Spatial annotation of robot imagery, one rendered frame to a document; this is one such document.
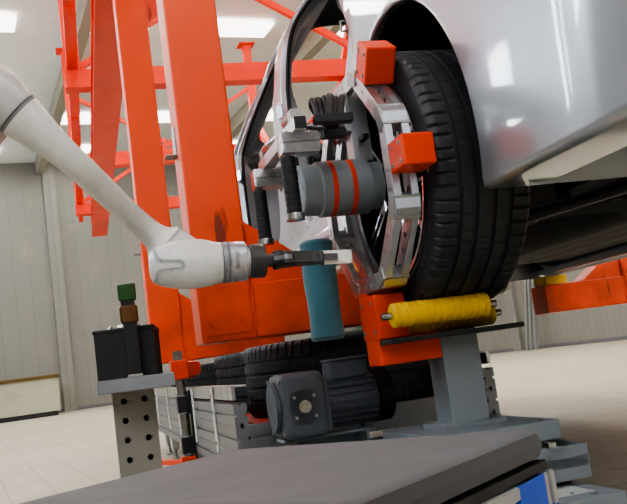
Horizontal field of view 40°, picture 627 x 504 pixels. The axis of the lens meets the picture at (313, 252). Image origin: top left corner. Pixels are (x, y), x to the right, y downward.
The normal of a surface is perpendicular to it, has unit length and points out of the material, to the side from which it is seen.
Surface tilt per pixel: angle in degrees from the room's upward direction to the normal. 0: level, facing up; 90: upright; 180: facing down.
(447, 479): 67
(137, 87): 90
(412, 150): 90
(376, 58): 125
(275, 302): 90
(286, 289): 90
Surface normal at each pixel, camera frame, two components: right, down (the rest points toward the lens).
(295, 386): 0.25, -0.15
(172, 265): 0.10, 0.00
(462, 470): 0.70, -0.55
